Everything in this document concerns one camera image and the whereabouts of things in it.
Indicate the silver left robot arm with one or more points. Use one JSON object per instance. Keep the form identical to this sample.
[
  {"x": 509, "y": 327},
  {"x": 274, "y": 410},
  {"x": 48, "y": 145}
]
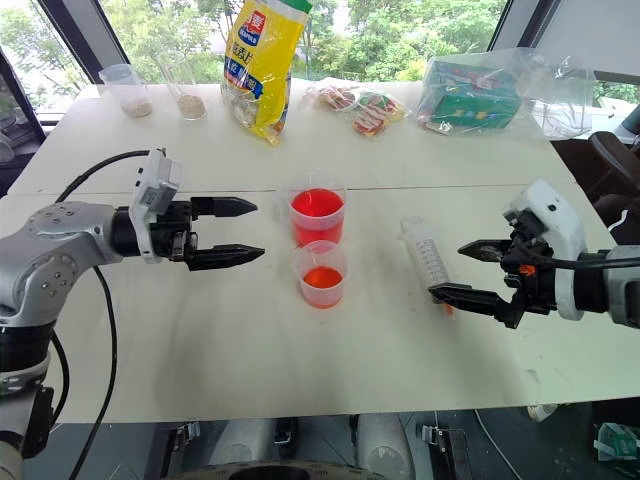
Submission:
[{"x": 45, "y": 250}]

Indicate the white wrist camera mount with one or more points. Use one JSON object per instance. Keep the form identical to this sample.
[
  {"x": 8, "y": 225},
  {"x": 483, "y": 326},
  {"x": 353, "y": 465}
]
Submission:
[
  {"x": 152, "y": 187},
  {"x": 560, "y": 220}
]

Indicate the yellow snack bag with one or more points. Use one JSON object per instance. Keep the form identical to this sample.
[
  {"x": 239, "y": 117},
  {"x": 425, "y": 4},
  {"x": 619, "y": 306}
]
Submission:
[{"x": 260, "y": 75}]

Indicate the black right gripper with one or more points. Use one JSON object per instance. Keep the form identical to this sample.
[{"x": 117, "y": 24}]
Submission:
[{"x": 532, "y": 282}]

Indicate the short clear cup with grains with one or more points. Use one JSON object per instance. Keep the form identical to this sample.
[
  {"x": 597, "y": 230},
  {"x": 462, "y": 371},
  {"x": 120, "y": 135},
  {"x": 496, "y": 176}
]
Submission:
[{"x": 134, "y": 100}]

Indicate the red striped snack packet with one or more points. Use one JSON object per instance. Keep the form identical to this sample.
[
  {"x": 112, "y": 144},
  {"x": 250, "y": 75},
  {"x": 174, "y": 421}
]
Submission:
[
  {"x": 375, "y": 115},
  {"x": 337, "y": 97}
]

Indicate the dark brown chair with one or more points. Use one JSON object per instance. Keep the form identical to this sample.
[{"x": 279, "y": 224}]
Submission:
[{"x": 605, "y": 170}]

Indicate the green crumpled packaging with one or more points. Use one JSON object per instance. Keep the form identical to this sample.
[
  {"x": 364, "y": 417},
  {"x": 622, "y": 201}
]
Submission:
[{"x": 617, "y": 442}]

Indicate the large clear plastic syringe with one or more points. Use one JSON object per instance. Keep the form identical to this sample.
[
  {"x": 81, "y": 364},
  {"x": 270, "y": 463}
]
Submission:
[{"x": 427, "y": 252}]

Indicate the tall clear cup with grains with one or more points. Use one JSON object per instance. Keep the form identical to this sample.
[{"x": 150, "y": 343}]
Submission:
[{"x": 190, "y": 102}]

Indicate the green box in plastic bag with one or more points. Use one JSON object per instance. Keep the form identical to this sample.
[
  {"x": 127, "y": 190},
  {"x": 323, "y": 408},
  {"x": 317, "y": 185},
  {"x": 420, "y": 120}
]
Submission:
[{"x": 560, "y": 90}]

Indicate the large cup red liquid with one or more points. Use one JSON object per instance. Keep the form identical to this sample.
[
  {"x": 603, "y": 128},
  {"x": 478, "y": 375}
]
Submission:
[{"x": 317, "y": 220}]

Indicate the dark rounded robot torso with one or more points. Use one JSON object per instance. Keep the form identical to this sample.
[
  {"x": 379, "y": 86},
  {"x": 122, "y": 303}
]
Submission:
[{"x": 275, "y": 472}]

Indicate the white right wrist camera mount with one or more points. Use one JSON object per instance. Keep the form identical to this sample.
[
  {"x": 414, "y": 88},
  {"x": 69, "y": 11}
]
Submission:
[{"x": 560, "y": 220}]

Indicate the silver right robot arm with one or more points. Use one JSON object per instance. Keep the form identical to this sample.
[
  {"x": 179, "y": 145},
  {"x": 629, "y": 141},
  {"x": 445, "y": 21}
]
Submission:
[{"x": 617, "y": 285}]

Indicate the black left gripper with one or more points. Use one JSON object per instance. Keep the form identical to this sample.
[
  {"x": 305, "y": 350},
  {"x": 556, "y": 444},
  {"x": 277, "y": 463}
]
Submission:
[{"x": 175, "y": 232}]

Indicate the black table clamp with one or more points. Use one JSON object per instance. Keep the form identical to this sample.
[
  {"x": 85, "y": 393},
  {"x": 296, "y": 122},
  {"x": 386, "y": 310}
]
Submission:
[
  {"x": 182, "y": 440},
  {"x": 447, "y": 450}
]

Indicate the small cup orange liquid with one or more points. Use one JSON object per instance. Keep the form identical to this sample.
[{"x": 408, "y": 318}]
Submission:
[{"x": 322, "y": 285}]

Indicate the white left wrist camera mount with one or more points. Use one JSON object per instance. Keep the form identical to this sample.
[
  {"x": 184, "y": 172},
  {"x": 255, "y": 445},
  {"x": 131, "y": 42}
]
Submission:
[{"x": 152, "y": 187}]

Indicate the green cardboard box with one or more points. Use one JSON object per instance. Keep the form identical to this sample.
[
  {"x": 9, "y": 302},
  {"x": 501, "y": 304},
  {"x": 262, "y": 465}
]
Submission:
[{"x": 472, "y": 97}]

